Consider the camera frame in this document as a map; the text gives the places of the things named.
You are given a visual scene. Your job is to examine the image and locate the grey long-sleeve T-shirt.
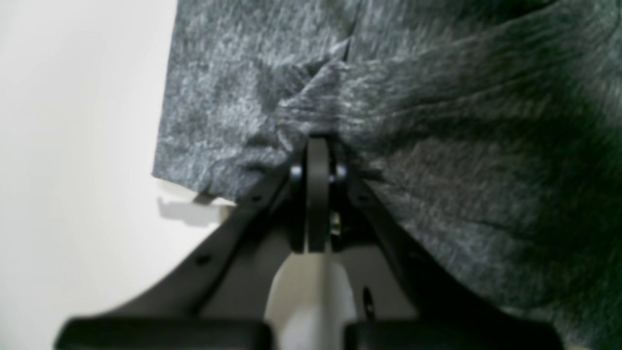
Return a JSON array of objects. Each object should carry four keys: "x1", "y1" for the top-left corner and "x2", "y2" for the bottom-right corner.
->
[{"x1": 153, "y1": 0, "x2": 622, "y2": 350}]

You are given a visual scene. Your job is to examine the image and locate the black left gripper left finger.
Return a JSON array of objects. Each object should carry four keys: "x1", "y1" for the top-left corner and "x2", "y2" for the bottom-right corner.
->
[{"x1": 54, "y1": 161, "x2": 305, "y2": 350}]

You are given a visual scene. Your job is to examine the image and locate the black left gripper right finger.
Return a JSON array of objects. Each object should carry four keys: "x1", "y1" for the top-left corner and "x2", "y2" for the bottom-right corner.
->
[{"x1": 306, "y1": 138, "x2": 564, "y2": 350}]

